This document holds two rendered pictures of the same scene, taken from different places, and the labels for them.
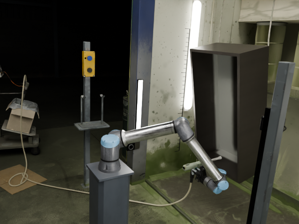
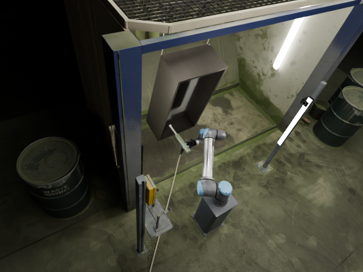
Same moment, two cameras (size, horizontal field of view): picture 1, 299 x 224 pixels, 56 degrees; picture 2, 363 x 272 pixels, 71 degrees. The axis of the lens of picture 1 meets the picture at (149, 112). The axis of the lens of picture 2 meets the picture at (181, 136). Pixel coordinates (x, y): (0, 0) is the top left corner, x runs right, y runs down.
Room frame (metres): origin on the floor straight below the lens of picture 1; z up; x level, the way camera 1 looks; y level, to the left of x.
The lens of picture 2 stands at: (2.87, 1.51, 3.13)
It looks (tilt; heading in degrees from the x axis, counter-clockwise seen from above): 50 degrees down; 261
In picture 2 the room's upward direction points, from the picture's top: 11 degrees clockwise
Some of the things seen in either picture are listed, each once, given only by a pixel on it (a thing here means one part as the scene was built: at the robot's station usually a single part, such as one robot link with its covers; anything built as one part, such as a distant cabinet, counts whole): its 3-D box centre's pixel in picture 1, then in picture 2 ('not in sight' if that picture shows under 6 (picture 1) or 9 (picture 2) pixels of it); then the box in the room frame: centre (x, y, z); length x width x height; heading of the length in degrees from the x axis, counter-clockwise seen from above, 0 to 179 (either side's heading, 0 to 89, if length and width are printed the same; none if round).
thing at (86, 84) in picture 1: (86, 118); (140, 224); (2.94, 0.68, 0.82); 0.06 x 0.06 x 1.64; 32
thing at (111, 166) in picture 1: (109, 162); (220, 196); (2.14, 0.31, 0.69); 0.19 x 0.19 x 0.10
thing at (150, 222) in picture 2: (91, 125); (154, 217); (2.83, 0.61, 0.78); 0.31 x 0.23 x 0.01; 122
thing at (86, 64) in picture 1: (88, 63); (148, 190); (2.89, 0.65, 1.42); 0.12 x 0.06 x 0.26; 122
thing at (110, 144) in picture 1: (110, 146); (222, 190); (2.15, 0.31, 0.83); 0.17 x 0.15 x 0.18; 177
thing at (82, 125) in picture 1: (92, 110); (156, 209); (2.81, 0.60, 0.95); 0.26 x 0.15 x 0.32; 122
